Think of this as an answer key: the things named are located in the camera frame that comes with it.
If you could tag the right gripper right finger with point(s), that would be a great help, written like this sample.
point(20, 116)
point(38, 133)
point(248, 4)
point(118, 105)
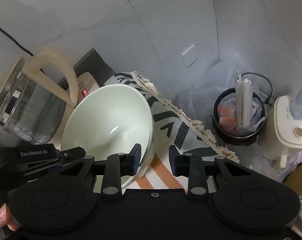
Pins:
point(191, 167)

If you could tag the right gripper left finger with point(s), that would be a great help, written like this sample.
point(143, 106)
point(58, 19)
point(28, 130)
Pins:
point(117, 166)

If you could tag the pale green ceramic bowl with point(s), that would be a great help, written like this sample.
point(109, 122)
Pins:
point(112, 119)

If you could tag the person's right hand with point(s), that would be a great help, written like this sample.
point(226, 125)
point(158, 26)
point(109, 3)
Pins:
point(6, 218)

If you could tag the patterned tablecloth with fringe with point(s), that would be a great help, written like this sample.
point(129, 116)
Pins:
point(172, 127)

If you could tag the black round container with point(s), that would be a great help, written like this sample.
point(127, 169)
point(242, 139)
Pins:
point(239, 112)

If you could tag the clear plastic bag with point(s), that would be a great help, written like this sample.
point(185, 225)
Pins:
point(198, 101)

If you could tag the cream kettle base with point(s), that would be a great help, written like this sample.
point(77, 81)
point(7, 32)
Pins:
point(86, 85)

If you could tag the cream appliance with button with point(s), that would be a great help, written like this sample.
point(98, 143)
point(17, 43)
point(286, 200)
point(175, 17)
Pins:
point(281, 135)

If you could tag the glass kettle cream handle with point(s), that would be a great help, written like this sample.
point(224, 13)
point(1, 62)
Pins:
point(33, 107)

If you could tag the white wall socket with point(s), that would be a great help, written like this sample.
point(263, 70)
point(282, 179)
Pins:
point(190, 55)

